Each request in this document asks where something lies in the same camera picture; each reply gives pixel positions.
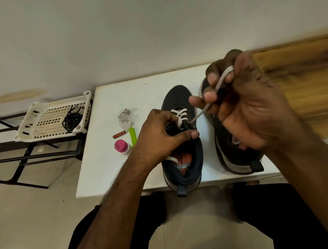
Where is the person's left hand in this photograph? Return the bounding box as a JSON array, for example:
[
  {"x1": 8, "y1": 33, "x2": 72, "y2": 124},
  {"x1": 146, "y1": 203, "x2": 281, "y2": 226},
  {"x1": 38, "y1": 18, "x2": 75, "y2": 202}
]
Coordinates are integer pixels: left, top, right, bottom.
[{"x1": 131, "y1": 109, "x2": 200, "y2": 171}]

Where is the person's right hand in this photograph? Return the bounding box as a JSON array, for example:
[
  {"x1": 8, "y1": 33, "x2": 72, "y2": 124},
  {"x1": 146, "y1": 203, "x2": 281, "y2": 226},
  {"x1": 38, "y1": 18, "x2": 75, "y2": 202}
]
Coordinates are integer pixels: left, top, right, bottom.
[{"x1": 189, "y1": 49, "x2": 298, "y2": 152}]

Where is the dark sneaker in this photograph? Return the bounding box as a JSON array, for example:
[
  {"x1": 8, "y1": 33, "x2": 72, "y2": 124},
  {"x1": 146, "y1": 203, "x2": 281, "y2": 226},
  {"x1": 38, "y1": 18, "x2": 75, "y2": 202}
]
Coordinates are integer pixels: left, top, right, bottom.
[
  {"x1": 199, "y1": 77, "x2": 265, "y2": 175},
  {"x1": 161, "y1": 84, "x2": 205, "y2": 198}
]

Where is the black shoelace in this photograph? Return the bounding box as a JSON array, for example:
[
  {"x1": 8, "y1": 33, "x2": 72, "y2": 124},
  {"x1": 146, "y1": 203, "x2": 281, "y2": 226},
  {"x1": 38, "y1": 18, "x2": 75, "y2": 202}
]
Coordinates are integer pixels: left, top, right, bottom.
[
  {"x1": 62, "y1": 110, "x2": 84, "y2": 134},
  {"x1": 66, "y1": 105, "x2": 89, "y2": 129}
]

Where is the person's left forearm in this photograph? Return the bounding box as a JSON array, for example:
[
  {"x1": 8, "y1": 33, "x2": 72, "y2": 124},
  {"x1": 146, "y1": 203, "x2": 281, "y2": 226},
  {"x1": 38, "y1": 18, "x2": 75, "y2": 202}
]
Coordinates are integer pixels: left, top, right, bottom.
[{"x1": 77, "y1": 154, "x2": 165, "y2": 249}]

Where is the green marker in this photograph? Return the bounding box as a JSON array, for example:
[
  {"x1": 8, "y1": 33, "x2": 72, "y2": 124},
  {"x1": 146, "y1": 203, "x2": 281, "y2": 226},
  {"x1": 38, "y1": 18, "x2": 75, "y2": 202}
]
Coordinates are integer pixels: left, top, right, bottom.
[{"x1": 128, "y1": 127, "x2": 138, "y2": 148}]

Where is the pink capped white bottle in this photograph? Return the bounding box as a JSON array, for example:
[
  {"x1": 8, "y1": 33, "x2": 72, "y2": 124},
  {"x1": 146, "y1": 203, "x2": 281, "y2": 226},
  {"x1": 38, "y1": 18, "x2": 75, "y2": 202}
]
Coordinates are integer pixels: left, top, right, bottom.
[{"x1": 114, "y1": 139, "x2": 132, "y2": 156}]

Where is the crumpled white paper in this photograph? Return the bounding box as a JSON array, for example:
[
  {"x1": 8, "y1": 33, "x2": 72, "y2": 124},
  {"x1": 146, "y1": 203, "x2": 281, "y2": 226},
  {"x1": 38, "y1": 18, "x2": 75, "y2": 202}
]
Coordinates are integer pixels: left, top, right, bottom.
[{"x1": 118, "y1": 107, "x2": 135, "y2": 130}]

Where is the wooden board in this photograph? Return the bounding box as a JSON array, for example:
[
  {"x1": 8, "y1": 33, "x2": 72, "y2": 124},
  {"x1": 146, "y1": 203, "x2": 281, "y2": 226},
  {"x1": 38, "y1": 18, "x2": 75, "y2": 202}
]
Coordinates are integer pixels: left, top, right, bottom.
[{"x1": 251, "y1": 37, "x2": 328, "y2": 140}]

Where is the white perforated plastic tray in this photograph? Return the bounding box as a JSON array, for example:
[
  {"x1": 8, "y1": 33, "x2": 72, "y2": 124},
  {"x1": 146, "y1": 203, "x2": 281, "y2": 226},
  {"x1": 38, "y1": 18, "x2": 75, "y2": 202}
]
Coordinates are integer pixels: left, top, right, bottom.
[{"x1": 14, "y1": 90, "x2": 94, "y2": 143}]

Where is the black metal rack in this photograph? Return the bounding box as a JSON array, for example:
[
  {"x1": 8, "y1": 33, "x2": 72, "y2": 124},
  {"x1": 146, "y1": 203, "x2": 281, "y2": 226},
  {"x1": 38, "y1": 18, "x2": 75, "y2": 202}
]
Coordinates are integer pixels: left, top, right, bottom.
[{"x1": 0, "y1": 108, "x2": 88, "y2": 189}]

